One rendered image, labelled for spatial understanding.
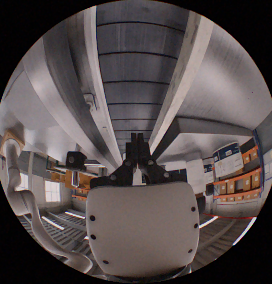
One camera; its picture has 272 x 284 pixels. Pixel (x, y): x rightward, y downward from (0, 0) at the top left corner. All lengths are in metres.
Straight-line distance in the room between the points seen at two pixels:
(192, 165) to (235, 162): 0.26
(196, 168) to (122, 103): 0.39
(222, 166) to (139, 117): 0.49
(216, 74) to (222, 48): 0.07
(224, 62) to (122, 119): 0.24
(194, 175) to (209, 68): 0.38
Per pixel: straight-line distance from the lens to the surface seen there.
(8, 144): 0.79
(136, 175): 0.31
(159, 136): 0.16
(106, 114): 0.17
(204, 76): 0.21
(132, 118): 0.18
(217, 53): 0.21
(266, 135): 4.42
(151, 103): 0.15
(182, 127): 0.27
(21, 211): 0.59
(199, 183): 0.45
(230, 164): 0.56
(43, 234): 0.54
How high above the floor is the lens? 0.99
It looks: 24 degrees down
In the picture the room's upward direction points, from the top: 177 degrees clockwise
